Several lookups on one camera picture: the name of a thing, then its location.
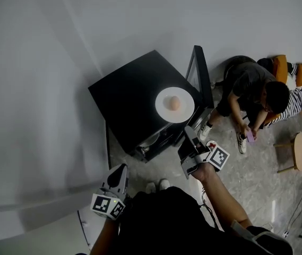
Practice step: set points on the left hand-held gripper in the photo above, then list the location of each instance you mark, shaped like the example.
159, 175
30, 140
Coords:
104, 204

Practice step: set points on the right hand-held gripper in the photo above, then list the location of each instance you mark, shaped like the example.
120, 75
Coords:
218, 158

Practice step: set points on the raw red meat pieces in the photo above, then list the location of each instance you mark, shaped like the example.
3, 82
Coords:
212, 144

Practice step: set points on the white round plate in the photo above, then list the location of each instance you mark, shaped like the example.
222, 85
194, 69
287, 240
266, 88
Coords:
150, 141
185, 113

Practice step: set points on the beige egg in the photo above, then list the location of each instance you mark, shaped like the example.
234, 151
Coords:
174, 102

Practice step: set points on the black mini fridge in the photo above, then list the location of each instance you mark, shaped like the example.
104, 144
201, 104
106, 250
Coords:
129, 89

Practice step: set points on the person's left forearm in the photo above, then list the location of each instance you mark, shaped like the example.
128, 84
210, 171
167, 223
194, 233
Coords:
103, 238

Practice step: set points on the person's right forearm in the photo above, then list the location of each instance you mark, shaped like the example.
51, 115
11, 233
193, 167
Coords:
219, 195

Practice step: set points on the small white plate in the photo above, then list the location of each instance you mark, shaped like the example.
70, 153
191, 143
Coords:
208, 142

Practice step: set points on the person's left white shoe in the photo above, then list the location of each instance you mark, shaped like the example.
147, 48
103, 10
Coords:
151, 187

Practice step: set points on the person's white shoe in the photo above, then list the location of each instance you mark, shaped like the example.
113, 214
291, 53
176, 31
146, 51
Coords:
151, 187
164, 184

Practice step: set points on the person's right white shoe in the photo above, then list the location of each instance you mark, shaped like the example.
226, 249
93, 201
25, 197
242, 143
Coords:
164, 184

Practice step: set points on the person's black clothing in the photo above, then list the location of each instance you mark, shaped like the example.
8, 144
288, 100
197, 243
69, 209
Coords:
166, 222

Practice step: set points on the clear plastic bottle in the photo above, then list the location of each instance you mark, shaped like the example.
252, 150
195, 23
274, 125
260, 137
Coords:
213, 85

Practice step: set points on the white ledge black trim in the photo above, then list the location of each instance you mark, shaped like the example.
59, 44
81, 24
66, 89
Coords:
47, 222

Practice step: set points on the white power strip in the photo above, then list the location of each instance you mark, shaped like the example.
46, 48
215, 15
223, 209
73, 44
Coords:
285, 234

